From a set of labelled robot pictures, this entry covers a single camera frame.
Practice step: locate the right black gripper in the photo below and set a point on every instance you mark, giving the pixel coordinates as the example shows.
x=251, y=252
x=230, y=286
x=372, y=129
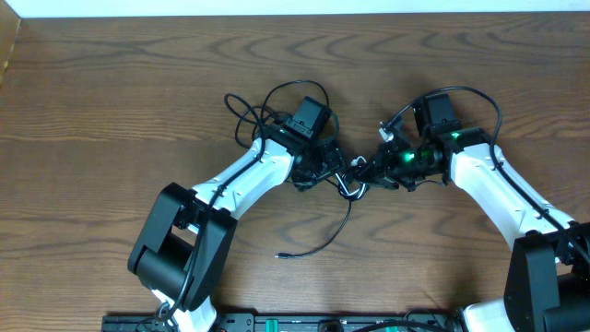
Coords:
x=381, y=167

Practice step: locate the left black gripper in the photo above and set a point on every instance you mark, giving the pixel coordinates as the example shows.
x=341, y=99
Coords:
x=334, y=163

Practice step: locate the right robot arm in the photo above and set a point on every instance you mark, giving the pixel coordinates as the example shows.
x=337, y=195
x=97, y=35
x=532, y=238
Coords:
x=547, y=286

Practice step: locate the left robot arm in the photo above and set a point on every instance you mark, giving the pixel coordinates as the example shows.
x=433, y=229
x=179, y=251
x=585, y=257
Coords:
x=181, y=251

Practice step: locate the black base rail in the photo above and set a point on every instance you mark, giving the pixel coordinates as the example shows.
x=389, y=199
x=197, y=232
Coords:
x=245, y=322

